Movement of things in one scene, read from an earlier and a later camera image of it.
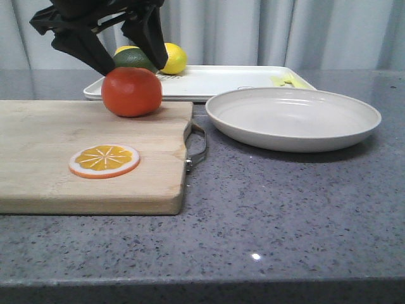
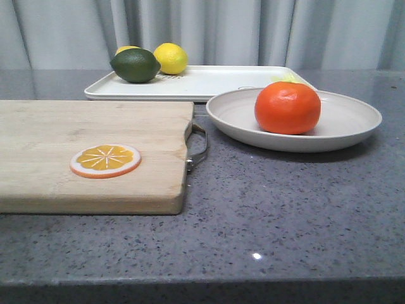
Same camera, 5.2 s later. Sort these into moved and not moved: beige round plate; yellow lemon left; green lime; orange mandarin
Moved: orange mandarin
Not moved: beige round plate; yellow lemon left; green lime
